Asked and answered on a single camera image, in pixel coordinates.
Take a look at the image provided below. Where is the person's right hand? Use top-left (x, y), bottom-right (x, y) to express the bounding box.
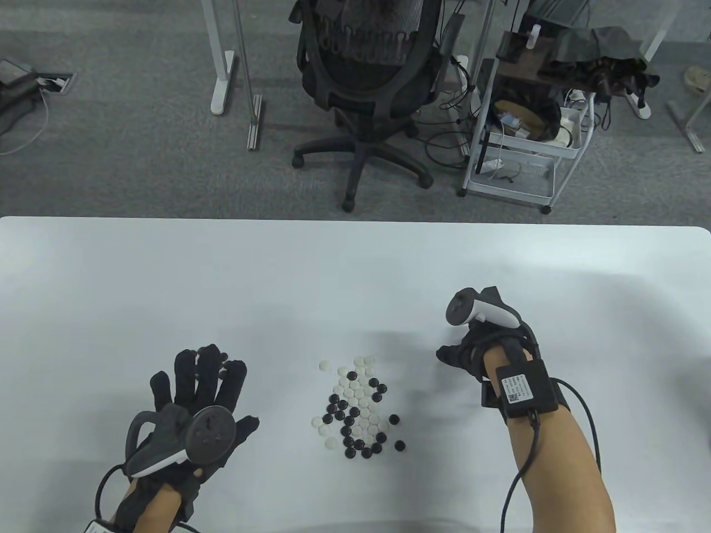
top-left (435, 286), bottom-right (543, 384)

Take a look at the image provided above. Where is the person's left hand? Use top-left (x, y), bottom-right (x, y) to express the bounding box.
top-left (149, 344), bottom-right (261, 524)

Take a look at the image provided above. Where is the sorted black go stones group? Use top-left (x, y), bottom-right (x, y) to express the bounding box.
top-left (188, 349), bottom-right (232, 379)

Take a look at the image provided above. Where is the mixed black white go stones pile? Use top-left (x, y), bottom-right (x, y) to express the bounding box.
top-left (311, 356), bottom-right (406, 460)

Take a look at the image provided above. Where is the person's right forearm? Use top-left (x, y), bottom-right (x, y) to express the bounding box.
top-left (479, 345), bottom-right (617, 533)

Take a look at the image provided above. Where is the person's left forearm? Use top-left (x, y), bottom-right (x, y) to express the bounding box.
top-left (108, 477), bottom-right (185, 533)

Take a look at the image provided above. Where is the grey white right hand controller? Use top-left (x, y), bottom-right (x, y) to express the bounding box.
top-left (445, 288), bottom-right (523, 330)

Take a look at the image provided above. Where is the grey white hand controller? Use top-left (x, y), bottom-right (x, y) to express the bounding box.
top-left (124, 406), bottom-right (239, 479)
top-left (445, 288), bottom-right (523, 330)

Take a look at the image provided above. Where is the grey white left hand controller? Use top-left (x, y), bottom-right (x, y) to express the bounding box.
top-left (124, 406), bottom-right (239, 479)

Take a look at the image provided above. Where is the white utility cart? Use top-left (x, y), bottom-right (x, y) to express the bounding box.
top-left (457, 31), bottom-right (598, 215)

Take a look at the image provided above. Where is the black mesh office chair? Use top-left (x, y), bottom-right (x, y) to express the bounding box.
top-left (292, 0), bottom-right (466, 213)

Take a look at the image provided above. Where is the white desk leg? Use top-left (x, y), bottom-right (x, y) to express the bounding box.
top-left (644, 0), bottom-right (684, 62)
top-left (201, 0), bottom-right (237, 116)

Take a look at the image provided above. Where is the white power strip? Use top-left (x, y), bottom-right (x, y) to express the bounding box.
top-left (622, 88), bottom-right (652, 120)

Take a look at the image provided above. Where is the grey metal floor foot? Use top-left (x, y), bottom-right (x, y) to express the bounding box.
top-left (667, 99), bottom-right (706, 154)

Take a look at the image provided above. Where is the black cloth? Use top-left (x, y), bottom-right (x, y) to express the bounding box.
top-left (539, 25), bottom-right (662, 95)

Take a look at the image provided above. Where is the floor socket box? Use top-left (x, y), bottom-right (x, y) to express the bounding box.
top-left (35, 71), bottom-right (76, 95)

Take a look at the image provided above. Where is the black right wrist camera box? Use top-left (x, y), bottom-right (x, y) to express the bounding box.
top-left (494, 361), bottom-right (559, 420)

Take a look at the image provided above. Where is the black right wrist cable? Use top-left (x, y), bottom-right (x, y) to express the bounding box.
top-left (500, 378), bottom-right (604, 533)

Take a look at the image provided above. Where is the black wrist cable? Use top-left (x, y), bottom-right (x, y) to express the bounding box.
top-left (500, 378), bottom-right (604, 533)
top-left (94, 464), bottom-right (128, 520)

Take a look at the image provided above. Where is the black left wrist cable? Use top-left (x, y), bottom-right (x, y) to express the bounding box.
top-left (94, 464), bottom-right (128, 520)

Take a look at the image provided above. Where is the aluminium profile post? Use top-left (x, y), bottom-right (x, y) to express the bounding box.
top-left (231, 0), bottom-right (263, 150)

